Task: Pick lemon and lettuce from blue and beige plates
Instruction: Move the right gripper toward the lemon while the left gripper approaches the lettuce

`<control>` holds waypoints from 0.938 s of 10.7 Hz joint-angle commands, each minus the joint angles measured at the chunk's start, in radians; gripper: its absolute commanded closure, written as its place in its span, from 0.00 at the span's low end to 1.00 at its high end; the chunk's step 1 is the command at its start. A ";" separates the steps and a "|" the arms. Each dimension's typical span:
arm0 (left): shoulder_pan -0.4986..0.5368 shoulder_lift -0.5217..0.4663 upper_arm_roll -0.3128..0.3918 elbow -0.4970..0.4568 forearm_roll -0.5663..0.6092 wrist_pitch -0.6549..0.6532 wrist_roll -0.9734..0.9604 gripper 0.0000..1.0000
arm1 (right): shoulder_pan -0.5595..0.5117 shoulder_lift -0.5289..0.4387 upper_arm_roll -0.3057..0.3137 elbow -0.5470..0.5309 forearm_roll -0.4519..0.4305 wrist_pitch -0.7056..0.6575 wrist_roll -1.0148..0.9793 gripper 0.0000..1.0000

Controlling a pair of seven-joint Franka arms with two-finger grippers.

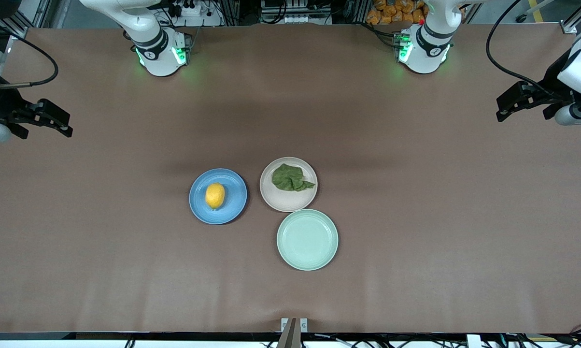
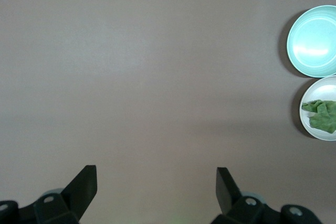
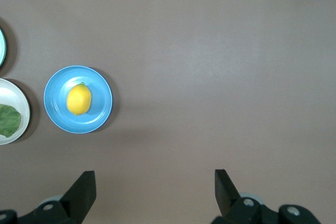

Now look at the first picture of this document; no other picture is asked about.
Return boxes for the yellow lemon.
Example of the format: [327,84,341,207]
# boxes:
[205,183,226,210]

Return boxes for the green lettuce leaf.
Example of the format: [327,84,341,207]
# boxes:
[272,163,316,192]

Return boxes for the orange snack bag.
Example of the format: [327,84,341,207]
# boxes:
[366,0,428,26]

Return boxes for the white power strip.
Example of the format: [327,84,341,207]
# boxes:
[167,0,223,28]

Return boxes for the blue plate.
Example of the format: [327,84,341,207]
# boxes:
[189,168,248,225]

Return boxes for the beige plate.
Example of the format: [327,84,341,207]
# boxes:
[260,157,319,213]

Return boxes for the light green plate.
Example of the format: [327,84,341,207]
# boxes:
[276,209,339,271]

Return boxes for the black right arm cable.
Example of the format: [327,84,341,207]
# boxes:
[0,17,59,89]

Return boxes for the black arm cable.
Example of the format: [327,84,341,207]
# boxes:
[0,17,59,89]
[485,0,568,100]

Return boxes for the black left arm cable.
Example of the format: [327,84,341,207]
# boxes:
[485,0,568,100]

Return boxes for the aluminium frame profile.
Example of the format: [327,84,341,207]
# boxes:
[0,0,47,39]
[561,0,581,34]

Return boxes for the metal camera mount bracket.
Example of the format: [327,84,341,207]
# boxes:
[280,317,309,348]

